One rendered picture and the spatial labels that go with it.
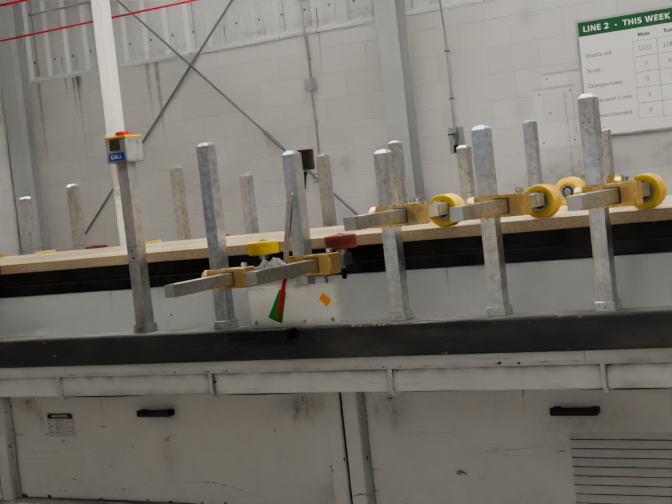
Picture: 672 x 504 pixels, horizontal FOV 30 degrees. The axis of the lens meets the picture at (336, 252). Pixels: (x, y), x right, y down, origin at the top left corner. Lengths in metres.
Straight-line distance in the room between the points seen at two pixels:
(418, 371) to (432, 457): 0.36
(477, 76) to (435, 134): 0.62
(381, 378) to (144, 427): 0.97
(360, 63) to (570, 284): 8.22
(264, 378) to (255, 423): 0.34
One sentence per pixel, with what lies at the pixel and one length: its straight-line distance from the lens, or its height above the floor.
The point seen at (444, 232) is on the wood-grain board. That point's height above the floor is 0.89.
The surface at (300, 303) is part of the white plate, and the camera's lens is 3.04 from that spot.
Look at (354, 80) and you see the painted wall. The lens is 11.11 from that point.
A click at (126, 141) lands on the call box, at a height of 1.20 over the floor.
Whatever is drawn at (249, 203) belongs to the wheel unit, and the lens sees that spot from 4.42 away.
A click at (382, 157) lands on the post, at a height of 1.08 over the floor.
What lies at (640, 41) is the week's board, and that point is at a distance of 10.13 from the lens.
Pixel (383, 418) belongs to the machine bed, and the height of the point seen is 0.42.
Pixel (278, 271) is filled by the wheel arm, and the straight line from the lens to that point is 2.86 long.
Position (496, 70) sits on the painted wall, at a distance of 10.53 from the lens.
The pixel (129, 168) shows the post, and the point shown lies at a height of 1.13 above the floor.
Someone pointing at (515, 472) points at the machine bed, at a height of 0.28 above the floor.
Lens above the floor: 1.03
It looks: 3 degrees down
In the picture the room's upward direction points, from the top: 6 degrees counter-clockwise
